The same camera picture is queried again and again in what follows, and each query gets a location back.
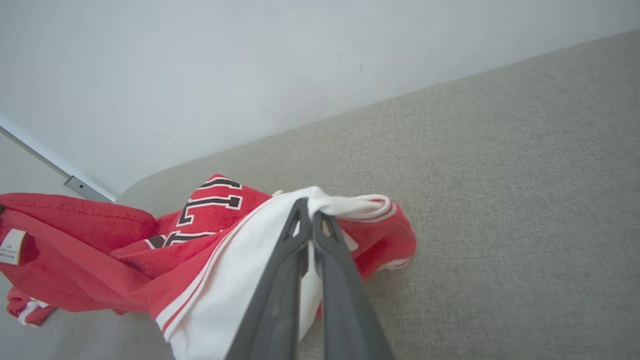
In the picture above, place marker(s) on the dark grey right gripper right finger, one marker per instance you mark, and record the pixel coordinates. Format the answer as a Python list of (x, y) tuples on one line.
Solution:
[(350, 325)]

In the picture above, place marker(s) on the grey fabric sofa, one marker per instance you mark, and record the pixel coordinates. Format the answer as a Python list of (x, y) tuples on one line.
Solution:
[(500, 200)]

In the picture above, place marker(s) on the grey metal frame leg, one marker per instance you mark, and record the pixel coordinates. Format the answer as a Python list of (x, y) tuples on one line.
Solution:
[(82, 189)]

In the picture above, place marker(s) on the red white basketball jersey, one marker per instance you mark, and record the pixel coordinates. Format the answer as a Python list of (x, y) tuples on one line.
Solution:
[(215, 280)]

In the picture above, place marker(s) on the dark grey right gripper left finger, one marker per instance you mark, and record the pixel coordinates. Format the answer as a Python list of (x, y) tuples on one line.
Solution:
[(275, 320)]

